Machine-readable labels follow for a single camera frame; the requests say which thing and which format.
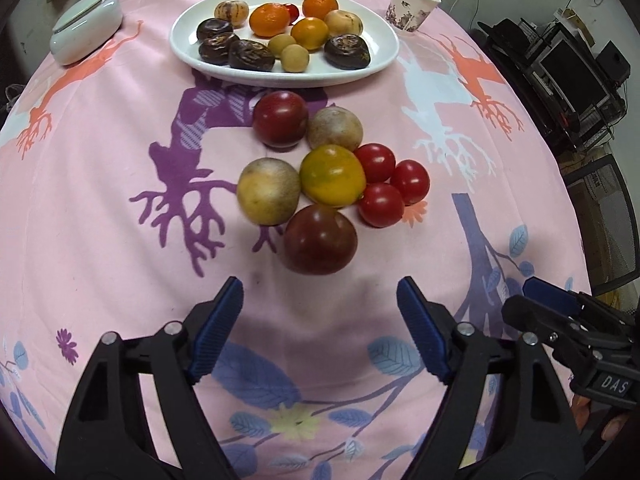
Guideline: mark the white oval plate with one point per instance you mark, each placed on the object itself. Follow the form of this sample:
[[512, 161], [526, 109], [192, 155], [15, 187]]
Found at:
[[385, 45]]

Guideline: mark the tan passion fruit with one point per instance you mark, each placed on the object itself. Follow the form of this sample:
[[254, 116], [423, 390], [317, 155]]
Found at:
[[269, 191], [334, 129]]

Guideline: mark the black computer monitor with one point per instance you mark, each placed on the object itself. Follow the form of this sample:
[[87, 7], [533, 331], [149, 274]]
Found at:
[[575, 72]]

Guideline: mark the yellow-orange tomato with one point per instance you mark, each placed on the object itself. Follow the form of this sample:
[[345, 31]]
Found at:
[[332, 175]]

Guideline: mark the orange tangerine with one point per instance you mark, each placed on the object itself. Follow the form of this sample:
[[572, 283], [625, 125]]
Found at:
[[269, 20], [320, 5]]

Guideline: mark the small dark water chestnut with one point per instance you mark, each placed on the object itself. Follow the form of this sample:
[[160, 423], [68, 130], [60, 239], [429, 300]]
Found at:
[[212, 27]]

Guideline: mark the orange tomato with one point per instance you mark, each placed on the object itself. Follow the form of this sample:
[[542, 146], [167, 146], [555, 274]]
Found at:
[[309, 33]]

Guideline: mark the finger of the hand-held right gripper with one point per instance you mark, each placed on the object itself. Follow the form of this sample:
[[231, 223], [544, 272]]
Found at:
[[550, 295], [530, 316]]

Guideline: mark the pale striped fruit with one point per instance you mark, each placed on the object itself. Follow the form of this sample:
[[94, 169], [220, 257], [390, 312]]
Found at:
[[231, 13]]

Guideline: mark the large dark water chestnut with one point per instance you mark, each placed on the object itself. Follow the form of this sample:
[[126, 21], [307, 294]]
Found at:
[[347, 51]]

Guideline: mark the red cherry tomato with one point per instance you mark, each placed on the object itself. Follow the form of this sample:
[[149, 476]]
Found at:
[[381, 205], [375, 162], [411, 181], [294, 11]]

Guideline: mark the pale round fruit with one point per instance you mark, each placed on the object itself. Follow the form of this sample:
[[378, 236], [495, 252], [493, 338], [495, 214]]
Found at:
[[346, 21]]

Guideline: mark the person's right hand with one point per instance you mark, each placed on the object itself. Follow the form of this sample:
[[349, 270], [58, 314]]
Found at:
[[612, 425]]

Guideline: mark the printed paper cup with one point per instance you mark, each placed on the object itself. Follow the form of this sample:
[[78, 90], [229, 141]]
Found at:
[[410, 7]]

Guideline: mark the dark red tomato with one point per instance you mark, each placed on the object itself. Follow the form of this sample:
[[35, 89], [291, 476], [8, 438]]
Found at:
[[280, 119], [320, 237]]

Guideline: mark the black mesh office chair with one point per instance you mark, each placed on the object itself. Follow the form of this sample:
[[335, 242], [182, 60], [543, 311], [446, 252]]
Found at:
[[610, 200]]

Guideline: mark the black speaker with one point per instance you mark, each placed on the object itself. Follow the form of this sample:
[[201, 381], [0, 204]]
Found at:
[[614, 60]]

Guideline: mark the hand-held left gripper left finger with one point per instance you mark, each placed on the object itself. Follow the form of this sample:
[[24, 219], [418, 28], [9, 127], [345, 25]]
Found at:
[[215, 332]]

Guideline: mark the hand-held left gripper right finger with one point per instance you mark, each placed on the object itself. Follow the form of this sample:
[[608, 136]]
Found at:
[[425, 332]]

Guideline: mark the tan longan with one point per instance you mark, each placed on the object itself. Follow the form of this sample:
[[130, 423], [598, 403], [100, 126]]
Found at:
[[280, 45], [294, 59]]

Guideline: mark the pink printed tablecloth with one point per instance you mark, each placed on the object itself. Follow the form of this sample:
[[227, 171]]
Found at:
[[125, 270]]

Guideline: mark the white lidded ceramic jar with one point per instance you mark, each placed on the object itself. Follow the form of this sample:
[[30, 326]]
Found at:
[[85, 27]]

